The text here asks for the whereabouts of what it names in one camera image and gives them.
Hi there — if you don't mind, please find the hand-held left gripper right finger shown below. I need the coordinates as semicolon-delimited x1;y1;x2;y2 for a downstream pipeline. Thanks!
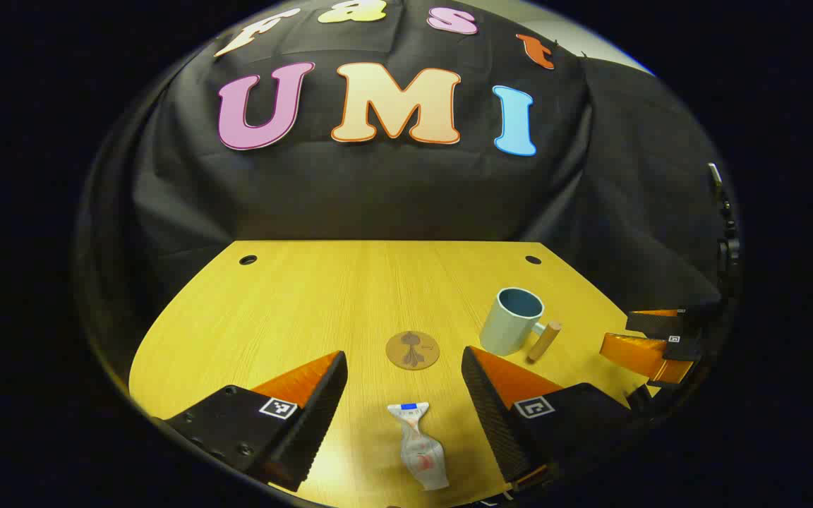
461;346;654;492

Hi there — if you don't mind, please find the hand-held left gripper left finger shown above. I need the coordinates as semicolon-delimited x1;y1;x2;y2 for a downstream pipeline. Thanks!
149;351;349;492

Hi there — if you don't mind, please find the pale blue cup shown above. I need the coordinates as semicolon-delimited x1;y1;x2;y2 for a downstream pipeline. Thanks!
479;287;562;363

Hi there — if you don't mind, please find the round brown coaster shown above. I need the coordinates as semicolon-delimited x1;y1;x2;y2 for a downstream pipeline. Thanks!
386;330;441;371

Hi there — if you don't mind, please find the wooden desktop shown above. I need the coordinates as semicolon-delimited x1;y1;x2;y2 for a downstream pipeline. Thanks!
128;241;661;508

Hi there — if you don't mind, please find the black backdrop cloth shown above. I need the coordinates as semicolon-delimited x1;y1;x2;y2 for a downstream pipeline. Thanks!
75;0;735;368

